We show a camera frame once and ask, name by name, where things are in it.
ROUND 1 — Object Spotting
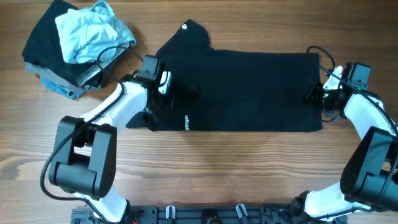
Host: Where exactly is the black polo shirt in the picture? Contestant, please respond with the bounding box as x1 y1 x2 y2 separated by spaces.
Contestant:
128 20 322 132

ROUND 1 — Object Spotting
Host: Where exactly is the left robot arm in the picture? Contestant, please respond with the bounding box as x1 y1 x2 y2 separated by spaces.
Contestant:
41 55 172 223

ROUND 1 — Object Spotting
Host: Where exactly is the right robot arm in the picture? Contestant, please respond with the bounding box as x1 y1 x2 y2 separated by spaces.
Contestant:
287 62 397 223

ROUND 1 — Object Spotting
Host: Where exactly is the grey folded garment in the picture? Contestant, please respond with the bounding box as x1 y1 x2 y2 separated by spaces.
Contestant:
25 43 132 91

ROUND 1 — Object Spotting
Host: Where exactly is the blue folded garment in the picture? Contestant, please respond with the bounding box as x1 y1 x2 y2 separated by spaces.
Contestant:
40 78 85 100

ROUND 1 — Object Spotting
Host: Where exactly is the light blue crumpled garment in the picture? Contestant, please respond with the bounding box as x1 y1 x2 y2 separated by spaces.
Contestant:
55 1 136 64

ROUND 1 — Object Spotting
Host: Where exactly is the black folded garment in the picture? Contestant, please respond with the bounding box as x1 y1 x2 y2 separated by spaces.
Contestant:
22 1 94 87

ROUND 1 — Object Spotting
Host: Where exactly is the right black cable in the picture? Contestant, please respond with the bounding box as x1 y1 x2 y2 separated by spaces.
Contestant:
306 45 398 134

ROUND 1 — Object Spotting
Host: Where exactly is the black cable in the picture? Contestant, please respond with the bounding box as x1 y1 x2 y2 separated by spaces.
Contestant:
306 45 398 134
39 45 169 223

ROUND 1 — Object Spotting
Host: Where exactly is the left black cable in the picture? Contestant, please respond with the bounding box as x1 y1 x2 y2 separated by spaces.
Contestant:
39 45 169 223

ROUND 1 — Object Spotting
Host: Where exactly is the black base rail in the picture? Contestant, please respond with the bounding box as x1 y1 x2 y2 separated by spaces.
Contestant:
70 203 348 224

